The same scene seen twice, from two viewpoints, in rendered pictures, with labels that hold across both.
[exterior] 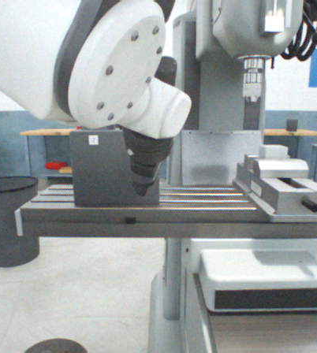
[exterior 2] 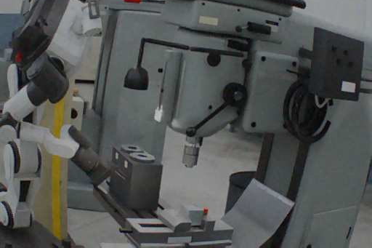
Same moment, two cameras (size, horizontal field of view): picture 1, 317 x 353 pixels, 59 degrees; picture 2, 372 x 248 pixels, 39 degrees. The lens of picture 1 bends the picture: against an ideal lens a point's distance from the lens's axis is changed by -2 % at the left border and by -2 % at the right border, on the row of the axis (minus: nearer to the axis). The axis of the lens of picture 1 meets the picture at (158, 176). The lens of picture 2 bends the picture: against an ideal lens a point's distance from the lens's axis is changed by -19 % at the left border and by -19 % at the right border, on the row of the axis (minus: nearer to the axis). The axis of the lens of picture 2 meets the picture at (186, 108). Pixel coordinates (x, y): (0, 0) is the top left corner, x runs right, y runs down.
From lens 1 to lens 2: 202 cm
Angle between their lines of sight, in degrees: 61
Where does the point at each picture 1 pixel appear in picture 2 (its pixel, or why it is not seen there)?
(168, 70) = (69, 132)
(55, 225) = (99, 195)
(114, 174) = (119, 180)
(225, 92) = (285, 153)
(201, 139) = (257, 192)
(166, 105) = (47, 143)
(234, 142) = (272, 205)
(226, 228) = not seen: hidden behind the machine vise
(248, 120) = (290, 189)
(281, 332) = not seen: outside the picture
